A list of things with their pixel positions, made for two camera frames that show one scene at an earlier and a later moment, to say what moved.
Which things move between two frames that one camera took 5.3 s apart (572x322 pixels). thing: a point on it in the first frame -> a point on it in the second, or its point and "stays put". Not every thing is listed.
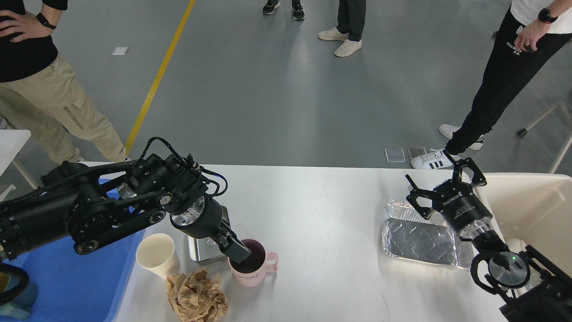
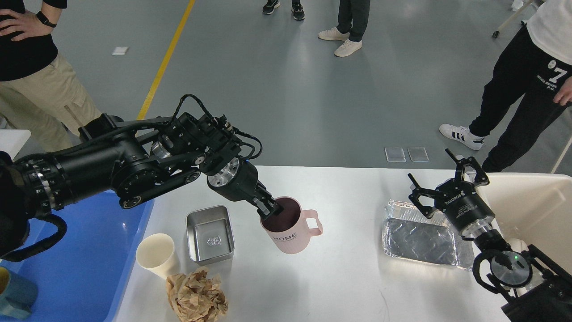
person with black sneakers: x=297 y=10 stays put
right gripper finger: x=424 y=212 stays put
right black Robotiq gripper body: x=461 y=208 stays put
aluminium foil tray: x=408 y=231 stays put
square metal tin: x=204 y=251 stays put
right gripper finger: x=479 y=180 stays put
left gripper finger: x=234 y=248 -> x=267 y=208
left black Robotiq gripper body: x=204 y=220 -> x=237 y=179
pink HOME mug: x=251 y=271 -> x=288 y=228
